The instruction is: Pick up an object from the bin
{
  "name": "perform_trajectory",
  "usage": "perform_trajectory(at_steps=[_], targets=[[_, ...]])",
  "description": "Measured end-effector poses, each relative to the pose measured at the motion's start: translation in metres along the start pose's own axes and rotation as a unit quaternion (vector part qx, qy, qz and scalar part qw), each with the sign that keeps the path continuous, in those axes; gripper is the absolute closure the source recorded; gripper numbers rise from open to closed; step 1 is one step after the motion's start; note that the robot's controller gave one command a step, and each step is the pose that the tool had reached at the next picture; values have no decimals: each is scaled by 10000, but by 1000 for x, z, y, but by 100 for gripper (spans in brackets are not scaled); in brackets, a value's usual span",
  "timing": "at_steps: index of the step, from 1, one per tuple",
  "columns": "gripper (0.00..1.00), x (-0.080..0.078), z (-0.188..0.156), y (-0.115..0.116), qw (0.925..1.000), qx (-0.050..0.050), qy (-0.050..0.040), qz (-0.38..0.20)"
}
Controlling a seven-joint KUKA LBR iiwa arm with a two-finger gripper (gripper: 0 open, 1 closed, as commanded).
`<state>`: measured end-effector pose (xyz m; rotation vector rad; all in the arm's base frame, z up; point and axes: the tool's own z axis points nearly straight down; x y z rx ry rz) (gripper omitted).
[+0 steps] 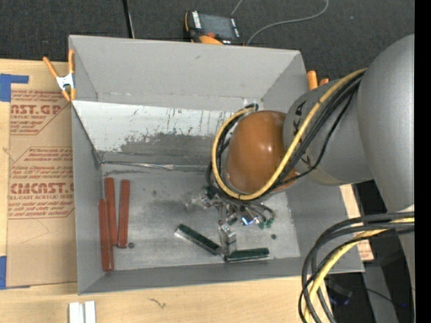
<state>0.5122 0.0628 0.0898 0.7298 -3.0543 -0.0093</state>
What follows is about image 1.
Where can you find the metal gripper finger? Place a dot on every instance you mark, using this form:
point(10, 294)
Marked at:
point(223, 234)
point(231, 244)

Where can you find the dark green flat block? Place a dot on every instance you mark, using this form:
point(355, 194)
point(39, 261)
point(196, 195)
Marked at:
point(198, 239)
point(249, 254)

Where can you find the grey metal bin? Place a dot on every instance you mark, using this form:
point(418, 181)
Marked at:
point(161, 214)

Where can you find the red-brown flat block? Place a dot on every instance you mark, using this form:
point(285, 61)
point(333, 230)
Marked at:
point(124, 214)
point(111, 210)
point(105, 237)

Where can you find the brown cardboard board red print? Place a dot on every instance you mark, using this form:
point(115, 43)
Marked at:
point(40, 167)

